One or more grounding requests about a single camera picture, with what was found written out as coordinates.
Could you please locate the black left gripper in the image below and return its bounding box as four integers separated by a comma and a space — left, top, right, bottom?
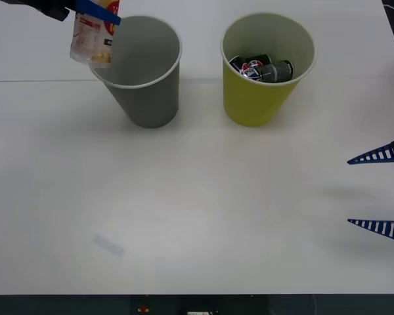
16, 0, 123, 26

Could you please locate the clear bottle red cap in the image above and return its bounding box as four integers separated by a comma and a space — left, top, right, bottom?
69, 0, 123, 69

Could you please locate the grey plastic waste bin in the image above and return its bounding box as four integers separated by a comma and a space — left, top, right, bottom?
87, 15, 183, 129

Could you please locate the dark grey drink can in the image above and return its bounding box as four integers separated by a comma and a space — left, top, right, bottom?
257, 60, 295, 83

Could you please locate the yellow-green plastic waste bin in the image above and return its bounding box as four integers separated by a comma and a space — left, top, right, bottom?
219, 12, 317, 128

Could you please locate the black can red-blue print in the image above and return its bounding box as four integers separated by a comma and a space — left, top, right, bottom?
229, 54, 272, 81

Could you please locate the black robot torso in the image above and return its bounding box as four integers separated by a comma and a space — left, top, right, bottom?
0, 294, 394, 315

